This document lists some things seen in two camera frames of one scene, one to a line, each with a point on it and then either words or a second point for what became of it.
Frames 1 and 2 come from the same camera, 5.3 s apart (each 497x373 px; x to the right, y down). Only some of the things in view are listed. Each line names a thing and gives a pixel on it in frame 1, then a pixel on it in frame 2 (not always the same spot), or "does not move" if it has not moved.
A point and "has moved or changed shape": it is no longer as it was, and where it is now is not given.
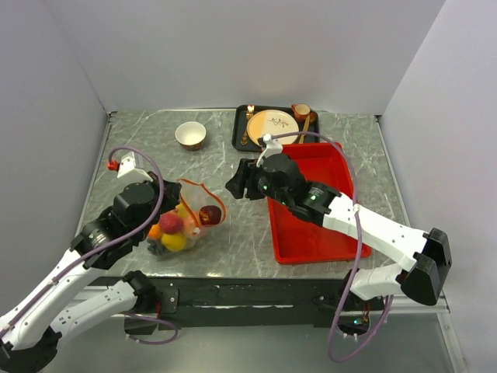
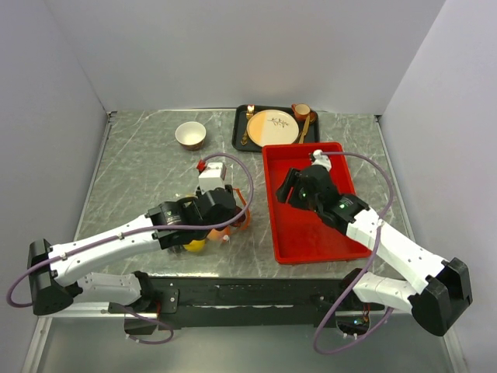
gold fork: x=249 y=114 does not move
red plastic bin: x=296 y=240 does not move
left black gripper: x=172 y=189 -> x=232 y=213
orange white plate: x=271 y=122 does not move
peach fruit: x=189 y=224 has moved or changed shape
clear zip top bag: x=198 y=210 has moved or changed shape
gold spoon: x=312 y=118 does not move
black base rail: x=188 y=302 does not move
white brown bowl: x=190 y=135 does not move
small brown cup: x=300 y=110 does not move
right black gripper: x=236 y=184 -> x=293 y=179
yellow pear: x=173 y=242 has moved or changed shape
